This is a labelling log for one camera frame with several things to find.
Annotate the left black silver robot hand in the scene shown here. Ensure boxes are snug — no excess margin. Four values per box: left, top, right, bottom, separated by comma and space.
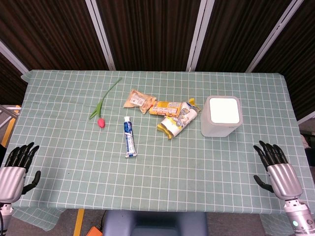
0, 142, 41, 205

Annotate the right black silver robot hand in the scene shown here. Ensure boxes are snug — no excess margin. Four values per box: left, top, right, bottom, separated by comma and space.
253, 140, 303, 200

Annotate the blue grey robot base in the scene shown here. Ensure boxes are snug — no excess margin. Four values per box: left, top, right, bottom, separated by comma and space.
102, 210, 208, 236

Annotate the white square container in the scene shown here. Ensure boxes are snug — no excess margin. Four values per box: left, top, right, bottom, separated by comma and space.
200, 95, 244, 138

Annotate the orange box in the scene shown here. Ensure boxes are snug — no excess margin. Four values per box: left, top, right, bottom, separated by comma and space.
86, 226, 103, 236

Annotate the pink artificial tulip flower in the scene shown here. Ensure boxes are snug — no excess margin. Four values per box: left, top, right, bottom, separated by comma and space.
89, 77, 123, 129

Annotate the crumpled white yellow wrapper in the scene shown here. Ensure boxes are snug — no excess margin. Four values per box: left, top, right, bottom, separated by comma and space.
157, 98, 201, 140

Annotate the blue white toothpaste tube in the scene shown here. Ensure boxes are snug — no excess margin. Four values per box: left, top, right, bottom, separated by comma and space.
123, 116, 138, 159

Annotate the green checkered tablecloth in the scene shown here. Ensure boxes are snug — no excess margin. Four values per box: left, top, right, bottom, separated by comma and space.
11, 69, 306, 232

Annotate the orange yellow snack packet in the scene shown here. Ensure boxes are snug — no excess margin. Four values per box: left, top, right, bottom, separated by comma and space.
149, 100, 183, 117

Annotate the clear beige snack bag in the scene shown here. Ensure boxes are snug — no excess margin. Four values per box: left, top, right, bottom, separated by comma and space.
123, 88, 157, 115

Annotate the aluminium frame rack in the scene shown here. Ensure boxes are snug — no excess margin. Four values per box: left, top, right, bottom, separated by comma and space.
0, 105, 22, 129

